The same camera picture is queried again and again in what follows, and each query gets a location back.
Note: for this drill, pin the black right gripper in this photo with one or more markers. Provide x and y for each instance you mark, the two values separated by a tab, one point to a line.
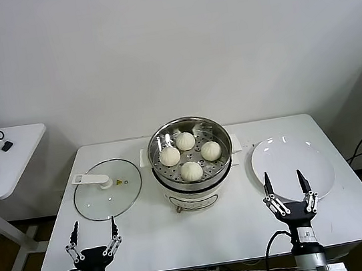
298	216

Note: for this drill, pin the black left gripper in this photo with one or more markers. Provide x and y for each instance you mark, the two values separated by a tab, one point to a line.
92	260

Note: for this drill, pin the white round plate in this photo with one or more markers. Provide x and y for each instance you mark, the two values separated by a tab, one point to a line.
292	160

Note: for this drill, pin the white electric cooking pot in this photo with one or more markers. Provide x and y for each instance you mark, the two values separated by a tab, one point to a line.
193	198

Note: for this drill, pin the white steamed baozi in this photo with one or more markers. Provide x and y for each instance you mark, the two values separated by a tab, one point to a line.
186	141
191	171
211	151
170	156

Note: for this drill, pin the small black device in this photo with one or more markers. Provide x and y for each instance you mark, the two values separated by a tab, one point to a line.
7	145

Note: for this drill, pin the round glass pot lid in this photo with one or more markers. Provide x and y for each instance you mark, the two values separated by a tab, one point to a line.
96	178

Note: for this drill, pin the stainless steel steamer basket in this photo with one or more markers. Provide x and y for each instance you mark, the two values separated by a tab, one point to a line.
167	134

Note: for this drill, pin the white side table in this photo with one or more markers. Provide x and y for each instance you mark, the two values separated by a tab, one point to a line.
19	158

